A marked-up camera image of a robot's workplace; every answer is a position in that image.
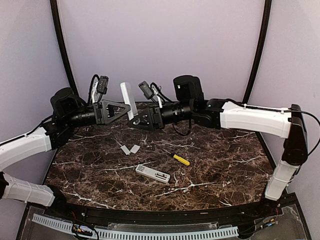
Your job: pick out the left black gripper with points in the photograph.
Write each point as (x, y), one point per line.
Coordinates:
(103, 111)

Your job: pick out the black frame post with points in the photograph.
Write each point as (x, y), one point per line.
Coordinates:
(62, 45)
(259, 51)

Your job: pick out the black front rail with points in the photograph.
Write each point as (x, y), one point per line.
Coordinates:
(235, 215)

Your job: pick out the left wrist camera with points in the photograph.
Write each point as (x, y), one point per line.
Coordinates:
(97, 88)

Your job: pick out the yellow handled screwdriver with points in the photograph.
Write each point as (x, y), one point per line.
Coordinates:
(178, 158)

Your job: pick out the grey remote control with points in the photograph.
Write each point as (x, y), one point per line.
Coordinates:
(128, 99)

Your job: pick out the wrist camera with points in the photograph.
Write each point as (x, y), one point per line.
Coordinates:
(150, 93)
(97, 88)

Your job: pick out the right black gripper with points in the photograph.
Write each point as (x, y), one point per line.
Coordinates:
(155, 120)

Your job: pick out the grey remote battery cover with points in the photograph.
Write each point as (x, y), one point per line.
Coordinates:
(135, 149)

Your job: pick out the white battery cover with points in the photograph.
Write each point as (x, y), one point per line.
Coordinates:
(125, 150)

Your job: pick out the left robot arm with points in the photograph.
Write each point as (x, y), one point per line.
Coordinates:
(69, 112)

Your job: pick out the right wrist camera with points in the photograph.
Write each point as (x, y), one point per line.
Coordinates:
(150, 93)

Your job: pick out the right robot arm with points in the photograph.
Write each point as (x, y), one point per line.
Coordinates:
(286, 123)

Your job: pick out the white slim remote control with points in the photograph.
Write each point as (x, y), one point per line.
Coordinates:
(152, 173)

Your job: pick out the left black frame post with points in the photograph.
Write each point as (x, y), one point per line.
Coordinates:
(62, 45)

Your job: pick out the right black frame post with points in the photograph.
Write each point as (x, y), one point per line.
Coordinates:
(259, 51)

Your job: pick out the white slotted cable duct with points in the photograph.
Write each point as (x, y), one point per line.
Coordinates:
(119, 231)

